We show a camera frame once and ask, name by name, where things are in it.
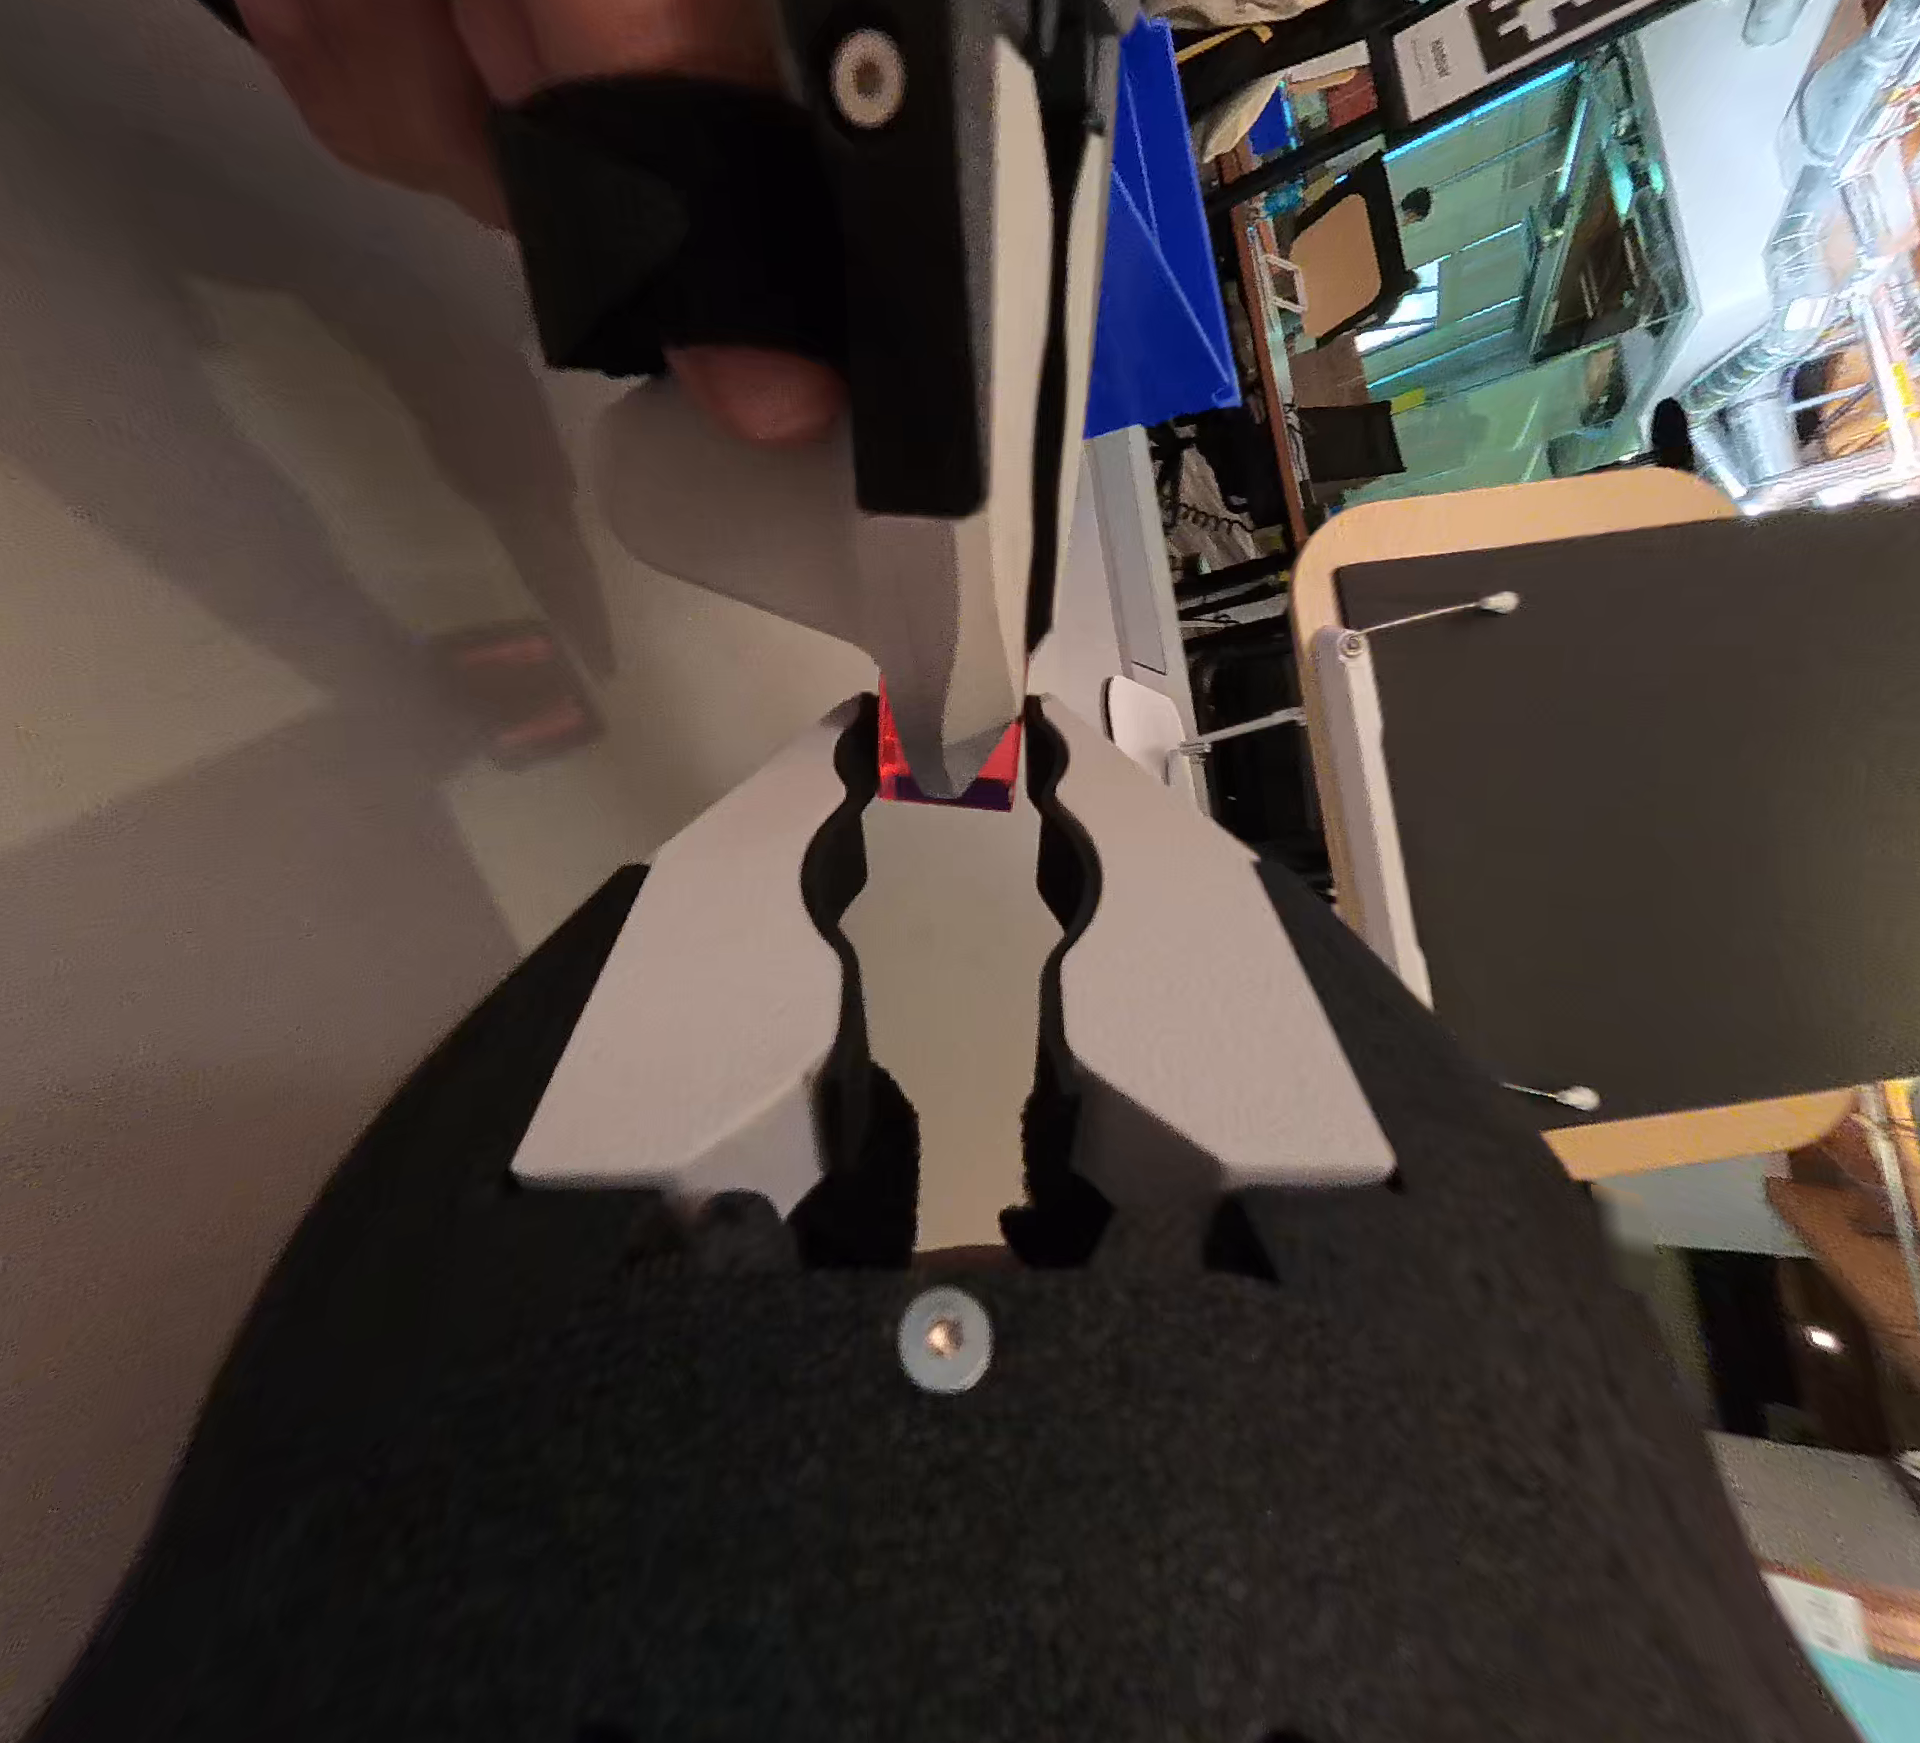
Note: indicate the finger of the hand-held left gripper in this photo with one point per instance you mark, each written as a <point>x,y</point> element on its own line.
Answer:
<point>1091,422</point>
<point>960,603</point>

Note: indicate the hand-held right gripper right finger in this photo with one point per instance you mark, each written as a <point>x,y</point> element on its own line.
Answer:
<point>1201,1023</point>

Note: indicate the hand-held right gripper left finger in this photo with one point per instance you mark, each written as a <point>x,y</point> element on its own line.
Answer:
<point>690,1023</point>

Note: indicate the blue plastic bin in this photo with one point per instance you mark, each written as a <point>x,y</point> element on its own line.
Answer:
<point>1154,302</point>

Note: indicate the small red purple block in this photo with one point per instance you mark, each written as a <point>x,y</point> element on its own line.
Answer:
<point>892,759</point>

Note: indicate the person's left hand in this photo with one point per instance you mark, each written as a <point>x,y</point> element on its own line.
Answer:
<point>375,2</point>

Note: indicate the wooden back chair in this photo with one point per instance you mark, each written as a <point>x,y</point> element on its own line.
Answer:
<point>1342,258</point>

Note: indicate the black board with wooden edge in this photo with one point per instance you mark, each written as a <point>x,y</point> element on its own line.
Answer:
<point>1650,797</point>

